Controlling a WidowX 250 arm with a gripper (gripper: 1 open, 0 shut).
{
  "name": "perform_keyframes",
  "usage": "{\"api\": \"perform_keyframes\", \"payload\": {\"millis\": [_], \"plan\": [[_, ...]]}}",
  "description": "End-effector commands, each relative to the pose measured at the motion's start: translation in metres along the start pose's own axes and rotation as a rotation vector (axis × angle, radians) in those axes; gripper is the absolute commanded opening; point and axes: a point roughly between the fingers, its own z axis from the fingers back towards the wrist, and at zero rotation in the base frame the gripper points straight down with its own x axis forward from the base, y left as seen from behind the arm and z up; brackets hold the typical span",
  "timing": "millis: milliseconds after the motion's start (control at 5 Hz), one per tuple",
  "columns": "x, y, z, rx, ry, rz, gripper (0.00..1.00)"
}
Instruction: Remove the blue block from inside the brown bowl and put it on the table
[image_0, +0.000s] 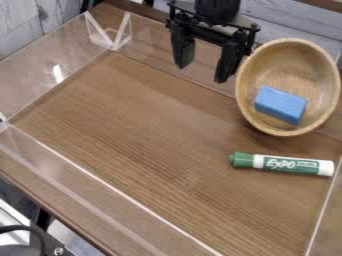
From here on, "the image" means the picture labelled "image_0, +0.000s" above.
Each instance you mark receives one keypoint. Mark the clear acrylic tray wall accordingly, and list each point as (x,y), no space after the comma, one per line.
(116,140)

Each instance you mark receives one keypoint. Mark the black metal bracket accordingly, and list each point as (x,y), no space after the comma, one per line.
(55,248)

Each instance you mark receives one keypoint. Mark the green Expo marker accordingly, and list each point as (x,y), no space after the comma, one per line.
(282,164)

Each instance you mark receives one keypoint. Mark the brown wooden bowl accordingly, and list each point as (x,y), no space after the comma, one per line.
(296,66)

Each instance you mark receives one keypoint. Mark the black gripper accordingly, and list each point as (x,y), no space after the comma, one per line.
(210,20)

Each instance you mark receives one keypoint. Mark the blue foam block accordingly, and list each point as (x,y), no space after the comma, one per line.
(280,104)

